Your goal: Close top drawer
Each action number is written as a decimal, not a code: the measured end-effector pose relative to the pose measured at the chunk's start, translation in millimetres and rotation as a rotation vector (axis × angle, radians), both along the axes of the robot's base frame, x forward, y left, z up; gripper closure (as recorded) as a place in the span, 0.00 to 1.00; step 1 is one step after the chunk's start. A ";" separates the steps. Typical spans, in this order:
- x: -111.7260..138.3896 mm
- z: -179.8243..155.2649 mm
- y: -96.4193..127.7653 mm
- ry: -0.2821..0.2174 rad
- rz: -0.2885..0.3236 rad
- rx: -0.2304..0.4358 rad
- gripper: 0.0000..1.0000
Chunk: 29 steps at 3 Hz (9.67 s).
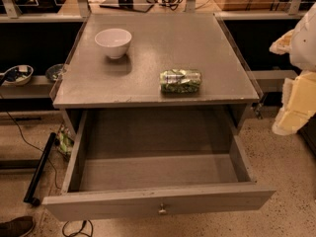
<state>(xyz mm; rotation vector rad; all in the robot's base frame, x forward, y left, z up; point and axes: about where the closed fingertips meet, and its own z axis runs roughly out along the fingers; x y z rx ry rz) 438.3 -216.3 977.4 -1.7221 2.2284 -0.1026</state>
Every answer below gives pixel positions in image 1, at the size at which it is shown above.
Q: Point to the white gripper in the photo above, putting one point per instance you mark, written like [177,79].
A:
[305,46]

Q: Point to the grey top drawer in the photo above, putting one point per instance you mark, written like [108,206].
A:
[150,162]

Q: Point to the grey drawer cabinet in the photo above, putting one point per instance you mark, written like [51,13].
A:
[159,42]

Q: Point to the grey side shelf beam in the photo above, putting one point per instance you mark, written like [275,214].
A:
[272,80]

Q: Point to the green snack bag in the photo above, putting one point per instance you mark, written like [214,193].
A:
[180,81]

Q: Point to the white ceramic bowl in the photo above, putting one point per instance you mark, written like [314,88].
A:
[114,42]

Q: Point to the black monitor stand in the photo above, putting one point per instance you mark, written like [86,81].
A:
[142,6]

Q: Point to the green packet on floor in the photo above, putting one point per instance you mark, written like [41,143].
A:
[64,141]

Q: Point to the white bowl on shelf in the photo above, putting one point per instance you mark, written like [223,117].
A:
[17,75]

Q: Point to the black tube on floor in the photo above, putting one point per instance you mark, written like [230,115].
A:
[30,194]

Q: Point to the dark shoe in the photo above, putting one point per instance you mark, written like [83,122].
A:
[17,227]

